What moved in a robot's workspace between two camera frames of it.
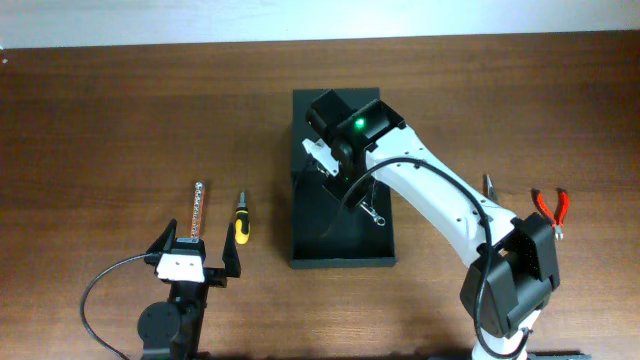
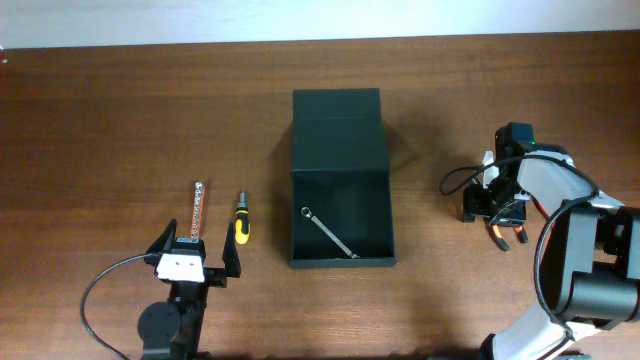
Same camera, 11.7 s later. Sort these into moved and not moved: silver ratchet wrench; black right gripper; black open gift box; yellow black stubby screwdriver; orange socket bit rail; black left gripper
Moved: black right gripper; silver ratchet wrench
Not moved: orange socket bit rail; yellow black stubby screwdriver; black left gripper; black open gift box
